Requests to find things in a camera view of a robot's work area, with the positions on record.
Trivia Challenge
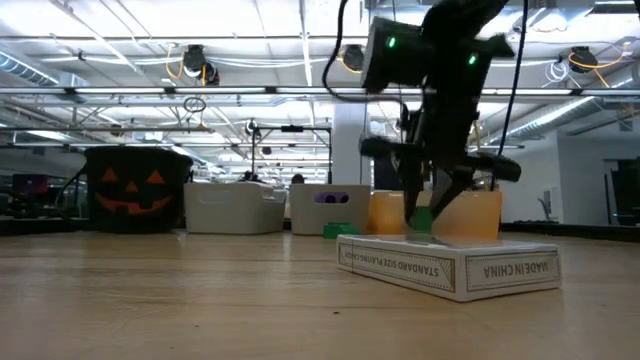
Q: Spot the dark monitor purple screen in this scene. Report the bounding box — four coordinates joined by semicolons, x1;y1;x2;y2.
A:
12;173;50;197

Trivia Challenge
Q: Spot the black metal rig frame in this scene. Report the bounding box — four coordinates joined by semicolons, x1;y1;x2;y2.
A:
249;124;334;184

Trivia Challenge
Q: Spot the grey plastic bin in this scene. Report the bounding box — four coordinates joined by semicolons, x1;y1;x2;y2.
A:
288;183;373;237
183;180;289;236

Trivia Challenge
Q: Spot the white playing card deck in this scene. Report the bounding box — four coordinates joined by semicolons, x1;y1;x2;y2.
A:
335;233;563;303

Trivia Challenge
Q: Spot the small dark green brick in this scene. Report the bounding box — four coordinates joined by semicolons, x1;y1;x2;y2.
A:
322;221;363;240
410;205;435;234

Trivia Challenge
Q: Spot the long ceiling light rail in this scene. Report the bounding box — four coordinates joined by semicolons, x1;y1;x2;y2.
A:
0;85;640;97

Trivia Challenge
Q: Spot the yellow cable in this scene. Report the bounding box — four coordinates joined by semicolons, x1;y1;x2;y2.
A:
469;119;489;160

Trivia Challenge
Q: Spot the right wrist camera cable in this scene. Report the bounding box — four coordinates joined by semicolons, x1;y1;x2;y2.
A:
321;0;404;105

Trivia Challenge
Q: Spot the orange plastic bin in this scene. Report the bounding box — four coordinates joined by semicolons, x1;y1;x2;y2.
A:
368;189;503;241

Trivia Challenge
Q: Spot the black jack-o-lantern bucket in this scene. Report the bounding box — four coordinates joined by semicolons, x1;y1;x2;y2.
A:
83;145;195;234

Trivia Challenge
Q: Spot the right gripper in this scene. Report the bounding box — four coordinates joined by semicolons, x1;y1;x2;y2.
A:
358;93;523;225

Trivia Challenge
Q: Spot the purple foam die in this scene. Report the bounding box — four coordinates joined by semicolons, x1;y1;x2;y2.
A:
313;192;351;205

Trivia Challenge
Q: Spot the black monitor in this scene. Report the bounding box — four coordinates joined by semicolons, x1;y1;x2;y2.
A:
373;154;404;192

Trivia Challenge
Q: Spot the silver ventilation duct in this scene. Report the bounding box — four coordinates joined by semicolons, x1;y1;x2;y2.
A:
0;49;91;89

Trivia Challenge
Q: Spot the black aluminium table frame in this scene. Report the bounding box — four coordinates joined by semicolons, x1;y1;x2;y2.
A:
0;214;91;237

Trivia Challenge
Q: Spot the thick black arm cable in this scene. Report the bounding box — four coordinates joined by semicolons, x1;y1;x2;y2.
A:
491;0;530;192

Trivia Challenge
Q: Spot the thin black table cable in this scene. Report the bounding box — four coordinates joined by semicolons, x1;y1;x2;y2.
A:
53;164;89;222

